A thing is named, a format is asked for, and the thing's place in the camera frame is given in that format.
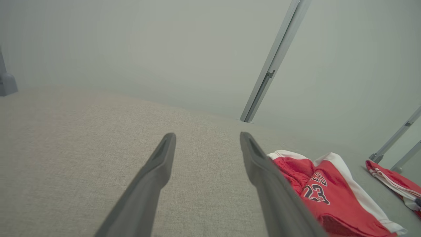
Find grey partition joint rail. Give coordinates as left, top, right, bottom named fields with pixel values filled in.
left=391, top=140, right=421, bottom=174
left=240, top=0, right=312, bottom=123

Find grey frame legs right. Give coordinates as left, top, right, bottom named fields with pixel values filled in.
left=369, top=105, right=421, bottom=164

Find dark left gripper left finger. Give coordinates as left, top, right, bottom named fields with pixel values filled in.
left=94, top=133, right=177, bottom=237

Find red shorts white stripes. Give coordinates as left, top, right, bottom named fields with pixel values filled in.
left=366, top=160, right=421, bottom=219

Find red basketball jersey white trim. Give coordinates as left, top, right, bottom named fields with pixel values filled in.
left=267, top=150, right=408, bottom=237

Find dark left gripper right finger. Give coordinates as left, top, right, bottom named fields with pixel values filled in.
left=240, top=132, right=326, bottom=237

